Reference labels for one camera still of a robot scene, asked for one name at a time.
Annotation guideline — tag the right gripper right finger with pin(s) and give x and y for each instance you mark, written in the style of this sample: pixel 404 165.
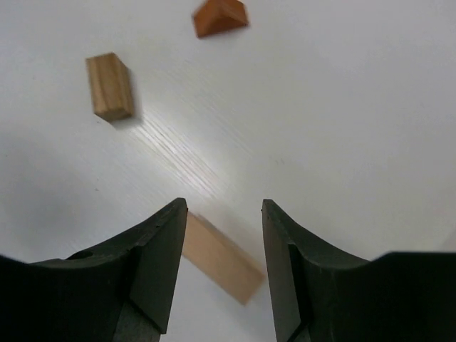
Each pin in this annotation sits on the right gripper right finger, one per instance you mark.
pixel 322 293

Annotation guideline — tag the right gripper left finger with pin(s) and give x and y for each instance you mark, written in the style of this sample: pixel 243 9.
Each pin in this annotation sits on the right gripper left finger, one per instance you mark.
pixel 118 290

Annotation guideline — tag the long rectangular wood block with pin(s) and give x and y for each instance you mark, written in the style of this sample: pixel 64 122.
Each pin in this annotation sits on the long rectangular wood block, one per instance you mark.
pixel 220 259

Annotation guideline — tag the short rectangular wood block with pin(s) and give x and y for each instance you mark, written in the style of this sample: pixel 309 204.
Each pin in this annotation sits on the short rectangular wood block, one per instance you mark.
pixel 110 87

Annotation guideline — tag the brown triangular wood block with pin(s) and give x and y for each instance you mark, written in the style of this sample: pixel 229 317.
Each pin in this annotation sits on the brown triangular wood block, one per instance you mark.
pixel 219 16

